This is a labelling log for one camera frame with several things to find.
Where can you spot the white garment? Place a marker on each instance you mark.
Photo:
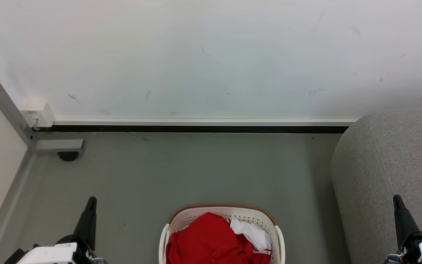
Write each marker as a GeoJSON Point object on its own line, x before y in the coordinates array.
{"type": "Point", "coordinates": [253, 233]}

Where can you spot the white plastic laundry basket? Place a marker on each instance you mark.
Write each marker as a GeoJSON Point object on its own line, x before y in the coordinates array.
{"type": "Point", "coordinates": [196, 217]}

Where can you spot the white wall outlet box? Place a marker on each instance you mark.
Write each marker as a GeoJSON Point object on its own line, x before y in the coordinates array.
{"type": "Point", "coordinates": [39, 112]}

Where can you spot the white and black baseboard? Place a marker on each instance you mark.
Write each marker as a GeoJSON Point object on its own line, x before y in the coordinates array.
{"type": "Point", "coordinates": [196, 123]}

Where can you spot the red shorts with white trim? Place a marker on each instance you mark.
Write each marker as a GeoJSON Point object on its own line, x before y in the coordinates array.
{"type": "Point", "coordinates": [262, 256]}

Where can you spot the grey fabric sofa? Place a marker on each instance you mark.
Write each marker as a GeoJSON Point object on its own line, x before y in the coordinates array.
{"type": "Point", "coordinates": [379, 165]}

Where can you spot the black round frame foot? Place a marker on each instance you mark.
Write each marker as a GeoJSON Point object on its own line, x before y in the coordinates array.
{"type": "Point", "coordinates": [68, 156]}

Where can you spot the grey metal frame leg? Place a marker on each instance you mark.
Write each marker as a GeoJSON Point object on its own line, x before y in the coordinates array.
{"type": "Point", "coordinates": [9, 110]}

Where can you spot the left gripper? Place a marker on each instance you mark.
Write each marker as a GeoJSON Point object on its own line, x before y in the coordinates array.
{"type": "Point", "coordinates": [50, 253]}

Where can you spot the red shirt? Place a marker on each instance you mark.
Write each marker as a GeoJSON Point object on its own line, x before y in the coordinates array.
{"type": "Point", "coordinates": [207, 238]}

